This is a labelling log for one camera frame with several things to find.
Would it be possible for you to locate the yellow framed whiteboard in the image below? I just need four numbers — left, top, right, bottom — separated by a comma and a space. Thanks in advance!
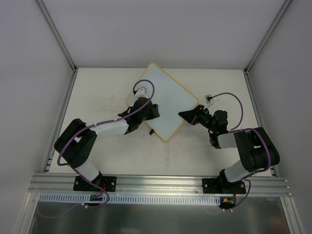
135, 63, 199, 142

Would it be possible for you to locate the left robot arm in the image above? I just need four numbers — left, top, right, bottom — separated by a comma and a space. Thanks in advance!
54, 97, 160, 190

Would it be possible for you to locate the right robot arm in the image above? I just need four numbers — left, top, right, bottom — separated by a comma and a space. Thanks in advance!
178, 105, 280, 193

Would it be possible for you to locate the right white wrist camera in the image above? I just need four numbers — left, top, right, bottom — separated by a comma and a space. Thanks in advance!
204, 95, 214, 109

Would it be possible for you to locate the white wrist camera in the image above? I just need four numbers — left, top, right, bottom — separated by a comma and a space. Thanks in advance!
134, 87, 148, 98
204, 95, 214, 109

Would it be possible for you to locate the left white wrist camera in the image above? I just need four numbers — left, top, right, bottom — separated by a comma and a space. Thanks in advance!
134, 87, 148, 98

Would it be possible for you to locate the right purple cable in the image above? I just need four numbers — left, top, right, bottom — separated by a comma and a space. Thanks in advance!
206, 92, 273, 215

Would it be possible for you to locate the purple cable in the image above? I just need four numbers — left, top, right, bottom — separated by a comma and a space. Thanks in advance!
206, 92, 273, 215
38, 79, 156, 219

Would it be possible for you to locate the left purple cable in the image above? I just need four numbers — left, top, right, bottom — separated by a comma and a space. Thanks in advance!
38, 79, 156, 219

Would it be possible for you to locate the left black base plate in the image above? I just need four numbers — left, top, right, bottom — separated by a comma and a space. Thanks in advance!
73, 175, 117, 192

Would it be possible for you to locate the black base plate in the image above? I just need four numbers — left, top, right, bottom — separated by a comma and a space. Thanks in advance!
73, 175, 117, 192
201, 178, 246, 195

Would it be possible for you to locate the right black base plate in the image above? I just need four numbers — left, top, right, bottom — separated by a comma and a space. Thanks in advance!
201, 178, 246, 195

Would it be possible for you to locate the aluminium mounting rail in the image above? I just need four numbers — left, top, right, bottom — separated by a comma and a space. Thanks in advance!
28, 173, 293, 197

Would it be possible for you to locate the white slotted cable duct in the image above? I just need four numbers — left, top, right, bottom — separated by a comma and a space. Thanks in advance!
39, 193, 221, 206

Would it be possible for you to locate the left aluminium frame post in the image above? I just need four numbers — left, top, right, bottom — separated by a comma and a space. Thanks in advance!
35, 0, 77, 72

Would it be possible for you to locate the aluminium frame post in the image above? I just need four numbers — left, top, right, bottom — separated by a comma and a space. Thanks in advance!
35, 0, 77, 72
244, 0, 293, 74

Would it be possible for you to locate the right aluminium frame post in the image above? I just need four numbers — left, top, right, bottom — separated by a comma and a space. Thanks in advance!
244, 0, 293, 74

